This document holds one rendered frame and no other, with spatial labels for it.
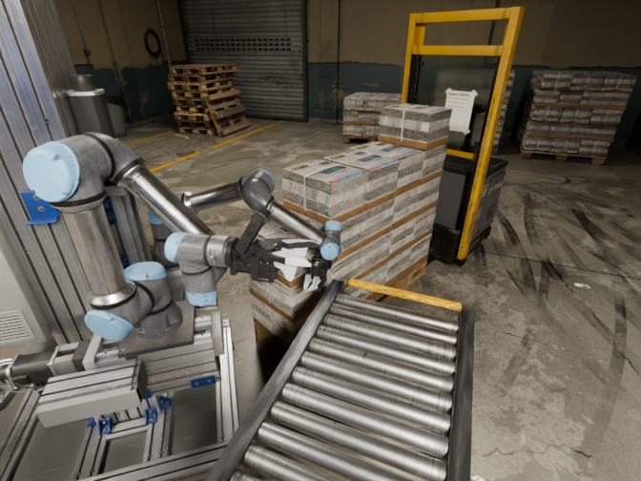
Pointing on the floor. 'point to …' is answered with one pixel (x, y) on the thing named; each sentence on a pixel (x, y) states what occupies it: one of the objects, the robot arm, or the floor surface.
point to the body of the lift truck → (452, 165)
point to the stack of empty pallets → (196, 88)
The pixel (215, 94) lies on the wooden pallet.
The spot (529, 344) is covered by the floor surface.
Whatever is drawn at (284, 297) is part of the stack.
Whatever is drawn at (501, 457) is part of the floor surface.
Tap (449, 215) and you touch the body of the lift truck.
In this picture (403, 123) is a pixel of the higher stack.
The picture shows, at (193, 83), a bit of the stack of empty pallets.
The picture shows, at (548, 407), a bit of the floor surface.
